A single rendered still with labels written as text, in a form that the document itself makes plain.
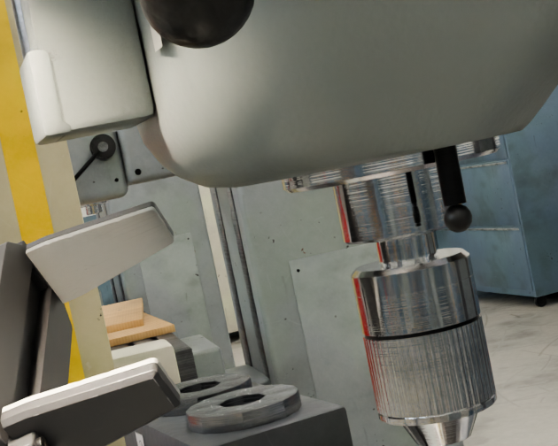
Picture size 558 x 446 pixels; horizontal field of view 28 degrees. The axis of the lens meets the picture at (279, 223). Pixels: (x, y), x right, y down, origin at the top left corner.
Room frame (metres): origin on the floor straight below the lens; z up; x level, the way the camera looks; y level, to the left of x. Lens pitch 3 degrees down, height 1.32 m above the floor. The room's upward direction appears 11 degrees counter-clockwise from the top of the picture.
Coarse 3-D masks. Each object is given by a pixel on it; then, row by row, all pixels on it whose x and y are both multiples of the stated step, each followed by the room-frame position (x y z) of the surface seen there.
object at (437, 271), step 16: (448, 256) 0.42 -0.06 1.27; (464, 256) 0.42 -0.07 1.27; (368, 272) 0.42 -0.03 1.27; (384, 272) 0.41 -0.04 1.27; (400, 272) 0.41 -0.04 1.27; (416, 272) 0.41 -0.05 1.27; (432, 272) 0.41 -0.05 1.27; (448, 272) 0.41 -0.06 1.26; (464, 272) 0.42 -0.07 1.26; (368, 288) 0.42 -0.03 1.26; (384, 288) 0.41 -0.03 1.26; (400, 288) 0.41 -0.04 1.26; (416, 288) 0.41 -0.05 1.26
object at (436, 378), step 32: (448, 288) 0.41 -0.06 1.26; (384, 320) 0.41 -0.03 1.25; (416, 320) 0.41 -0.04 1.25; (448, 320) 0.41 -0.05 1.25; (480, 320) 0.42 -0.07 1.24; (384, 352) 0.42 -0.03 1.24; (416, 352) 0.41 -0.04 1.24; (448, 352) 0.41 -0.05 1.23; (480, 352) 0.42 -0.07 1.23; (384, 384) 0.42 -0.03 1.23; (416, 384) 0.41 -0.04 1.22; (448, 384) 0.41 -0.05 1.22; (480, 384) 0.42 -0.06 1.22; (384, 416) 0.43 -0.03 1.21; (416, 416) 0.41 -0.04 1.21; (448, 416) 0.41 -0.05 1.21
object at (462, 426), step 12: (456, 420) 0.42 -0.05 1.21; (468, 420) 0.42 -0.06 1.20; (408, 432) 0.43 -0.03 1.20; (420, 432) 0.42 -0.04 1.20; (432, 432) 0.42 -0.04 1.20; (444, 432) 0.42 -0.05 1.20; (456, 432) 0.42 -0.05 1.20; (468, 432) 0.42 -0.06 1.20; (420, 444) 0.43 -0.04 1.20; (432, 444) 0.42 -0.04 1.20; (444, 444) 0.42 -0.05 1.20
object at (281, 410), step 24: (192, 384) 0.97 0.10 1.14; (216, 384) 0.96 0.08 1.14; (240, 384) 0.93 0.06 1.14; (192, 408) 0.87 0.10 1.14; (216, 408) 0.85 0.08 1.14; (240, 408) 0.83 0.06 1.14; (264, 408) 0.82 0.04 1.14; (288, 408) 0.83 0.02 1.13; (312, 408) 0.84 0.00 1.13; (336, 408) 0.83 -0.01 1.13; (144, 432) 0.91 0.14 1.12; (168, 432) 0.86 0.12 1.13; (192, 432) 0.84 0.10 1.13; (216, 432) 0.82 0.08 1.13; (240, 432) 0.81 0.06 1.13; (264, 432) 0.80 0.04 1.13; (288, 432) 0.81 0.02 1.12; (312, 432) 0.82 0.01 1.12; (336, 432) 0.82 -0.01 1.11
